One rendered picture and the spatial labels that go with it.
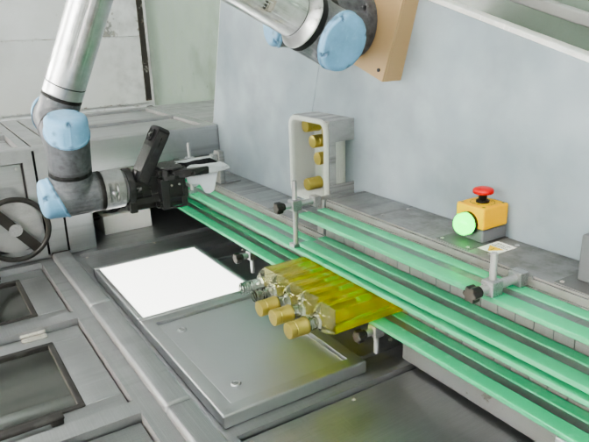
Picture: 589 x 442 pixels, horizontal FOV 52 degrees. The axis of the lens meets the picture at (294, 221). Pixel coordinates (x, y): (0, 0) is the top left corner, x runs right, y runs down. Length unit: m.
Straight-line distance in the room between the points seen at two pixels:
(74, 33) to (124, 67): 3.84
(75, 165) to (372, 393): 0.73
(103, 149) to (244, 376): 1.09
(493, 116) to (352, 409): 0.64
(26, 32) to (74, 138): 3.77
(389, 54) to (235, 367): 0.75
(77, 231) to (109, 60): 2.95
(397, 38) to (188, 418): 0.89
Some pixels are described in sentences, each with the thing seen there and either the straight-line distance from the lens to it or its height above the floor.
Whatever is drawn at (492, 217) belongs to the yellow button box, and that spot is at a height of 0.80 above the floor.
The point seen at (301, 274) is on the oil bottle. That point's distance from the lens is 1.38.
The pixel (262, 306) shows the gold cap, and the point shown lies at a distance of 1.28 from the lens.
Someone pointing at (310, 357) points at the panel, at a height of 1.07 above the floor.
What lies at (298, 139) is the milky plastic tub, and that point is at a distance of 1.68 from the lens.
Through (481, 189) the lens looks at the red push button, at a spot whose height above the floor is 0.80.
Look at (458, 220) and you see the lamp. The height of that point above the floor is 0.85.
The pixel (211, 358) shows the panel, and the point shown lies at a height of 1.24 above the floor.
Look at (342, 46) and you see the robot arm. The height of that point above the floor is 0.98.
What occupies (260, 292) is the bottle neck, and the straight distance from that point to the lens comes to 1.34.
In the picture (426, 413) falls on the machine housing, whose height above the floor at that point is 0.97.
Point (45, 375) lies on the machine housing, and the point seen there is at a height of 1.56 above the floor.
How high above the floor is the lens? 1.71
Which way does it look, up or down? 30 degrees down
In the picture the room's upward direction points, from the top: 103 degrees counter-clockwise
